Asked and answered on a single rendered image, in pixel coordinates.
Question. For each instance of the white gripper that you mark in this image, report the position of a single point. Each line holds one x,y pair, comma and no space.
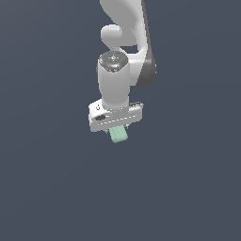
116,118

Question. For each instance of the pale green block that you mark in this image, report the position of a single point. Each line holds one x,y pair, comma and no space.
119,134

